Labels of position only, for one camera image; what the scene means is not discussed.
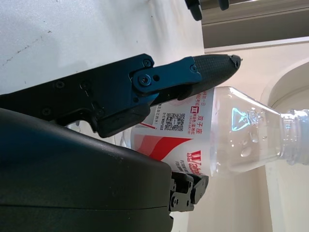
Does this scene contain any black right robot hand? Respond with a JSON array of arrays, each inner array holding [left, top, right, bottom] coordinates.
[[0, 53, 243, 232]]

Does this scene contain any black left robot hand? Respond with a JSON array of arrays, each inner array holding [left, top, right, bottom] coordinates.
[[184, 0, 230, 21]]

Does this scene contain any clear water bottle red label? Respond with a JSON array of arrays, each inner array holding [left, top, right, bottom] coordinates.
[[116, 86, 309, 179]]

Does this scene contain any white arched panel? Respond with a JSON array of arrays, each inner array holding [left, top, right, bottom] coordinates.
[[265, 64, 309, 232]]

